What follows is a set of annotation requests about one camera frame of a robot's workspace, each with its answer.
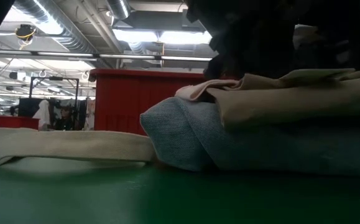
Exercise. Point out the beige garment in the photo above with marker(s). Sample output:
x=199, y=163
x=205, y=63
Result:
x=291, y=99

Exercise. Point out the silver corrugated air duct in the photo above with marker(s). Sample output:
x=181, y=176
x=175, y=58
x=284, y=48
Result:
x=71, y=40

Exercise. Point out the black background stand frame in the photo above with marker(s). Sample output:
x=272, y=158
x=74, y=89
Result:
x=55, y=78

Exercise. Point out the red storage bin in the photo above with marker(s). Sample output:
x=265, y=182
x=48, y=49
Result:
x=11, y=122

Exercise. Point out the person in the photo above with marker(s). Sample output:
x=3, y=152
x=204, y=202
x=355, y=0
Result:
x=65, y=119

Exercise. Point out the white background garment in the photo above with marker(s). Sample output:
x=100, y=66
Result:
x=44, y=113

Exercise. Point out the round silver pipe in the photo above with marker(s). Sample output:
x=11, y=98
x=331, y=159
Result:
x=119, y=7

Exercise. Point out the red plastic laundry basket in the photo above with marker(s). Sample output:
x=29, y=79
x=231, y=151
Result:
x=120, y=102

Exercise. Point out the white printed tote bag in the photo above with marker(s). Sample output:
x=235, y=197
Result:
x=74, y=144

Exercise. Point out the light blue denim jeans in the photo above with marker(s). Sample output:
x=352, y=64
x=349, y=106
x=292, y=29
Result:
x=182, y=133

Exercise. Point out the black monitor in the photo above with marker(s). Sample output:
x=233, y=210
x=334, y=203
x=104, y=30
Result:
x=27, y=107

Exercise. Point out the green table mat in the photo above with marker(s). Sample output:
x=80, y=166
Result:
x=167, y=199

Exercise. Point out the long ceiling light rail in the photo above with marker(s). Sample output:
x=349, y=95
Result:
x=120, y=56

